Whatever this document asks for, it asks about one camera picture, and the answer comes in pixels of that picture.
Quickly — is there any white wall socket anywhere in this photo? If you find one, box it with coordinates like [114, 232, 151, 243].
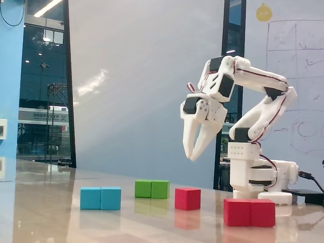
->
[0, 118, 8, 140]

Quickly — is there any large plain white panel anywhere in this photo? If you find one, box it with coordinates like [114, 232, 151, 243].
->
[68, 0, 226, 189]

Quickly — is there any flat black box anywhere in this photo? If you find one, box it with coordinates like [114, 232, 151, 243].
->
[281, 188, 324, 206]

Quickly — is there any long red block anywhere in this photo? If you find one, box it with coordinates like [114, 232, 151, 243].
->
[223, 198, 276, 228]

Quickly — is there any yellow round sticker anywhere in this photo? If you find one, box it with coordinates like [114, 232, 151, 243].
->
[256, 2, 273, 22]

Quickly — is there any long green block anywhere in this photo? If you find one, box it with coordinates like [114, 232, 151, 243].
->
[134, 179, 171, 199]

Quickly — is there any small red cube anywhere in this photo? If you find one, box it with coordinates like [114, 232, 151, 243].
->
[174, 187, 202, 211]

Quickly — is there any whiteboard with marker drawings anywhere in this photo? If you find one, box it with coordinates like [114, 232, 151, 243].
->
[242, 0, 324, 198]

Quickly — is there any ceiling light strip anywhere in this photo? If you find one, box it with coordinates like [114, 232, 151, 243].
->
[34, 0, 63, 18]

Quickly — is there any white sign band with lettering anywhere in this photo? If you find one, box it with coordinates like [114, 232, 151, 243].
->
[19, 107, 69, 125]

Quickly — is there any metal lattice tower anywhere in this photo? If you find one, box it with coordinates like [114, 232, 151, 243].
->
[45, 83, 69, 163]

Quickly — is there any slim black window post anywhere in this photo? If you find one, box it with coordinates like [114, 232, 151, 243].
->
[62, 0, 77, 169]

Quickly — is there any black plug cable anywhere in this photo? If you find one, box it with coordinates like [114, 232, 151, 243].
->
[298, 171, 324, 193]

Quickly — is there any long blue block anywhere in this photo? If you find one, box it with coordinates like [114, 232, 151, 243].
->
[80, 186, 122, 211]

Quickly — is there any thin black hanging cable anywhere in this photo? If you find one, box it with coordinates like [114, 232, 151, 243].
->
[0, 0, 26, 27]

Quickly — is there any white gripper, black motor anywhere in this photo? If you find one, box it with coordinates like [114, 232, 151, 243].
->
[180, 92, 227, 162]

